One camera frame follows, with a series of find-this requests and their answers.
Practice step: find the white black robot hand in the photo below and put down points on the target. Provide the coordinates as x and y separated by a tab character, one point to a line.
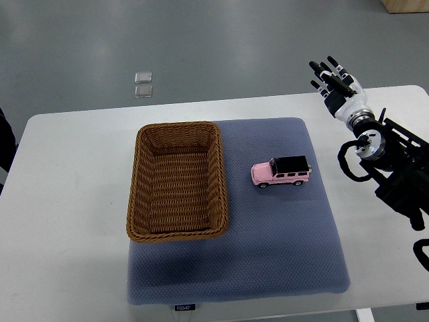
343	95

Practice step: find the pink toy car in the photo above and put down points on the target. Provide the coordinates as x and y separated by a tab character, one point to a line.
293	170

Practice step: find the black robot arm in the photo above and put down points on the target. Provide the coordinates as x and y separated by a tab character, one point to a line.
396	159

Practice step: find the brown wicker basket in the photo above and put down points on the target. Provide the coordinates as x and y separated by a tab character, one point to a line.
178	186

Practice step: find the wooden box corner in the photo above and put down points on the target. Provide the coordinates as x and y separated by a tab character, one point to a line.
406	6

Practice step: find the blue textured mat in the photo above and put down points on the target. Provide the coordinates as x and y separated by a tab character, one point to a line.
281	240

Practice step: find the upper floor socket plate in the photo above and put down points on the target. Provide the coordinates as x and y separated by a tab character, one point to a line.
143	77

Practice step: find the white table leg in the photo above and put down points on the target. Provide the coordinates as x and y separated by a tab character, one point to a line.
365	315

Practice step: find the black table label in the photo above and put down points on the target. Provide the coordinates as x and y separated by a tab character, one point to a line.
186	307

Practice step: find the black object at left edge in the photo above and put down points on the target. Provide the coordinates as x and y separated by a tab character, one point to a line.
9	145

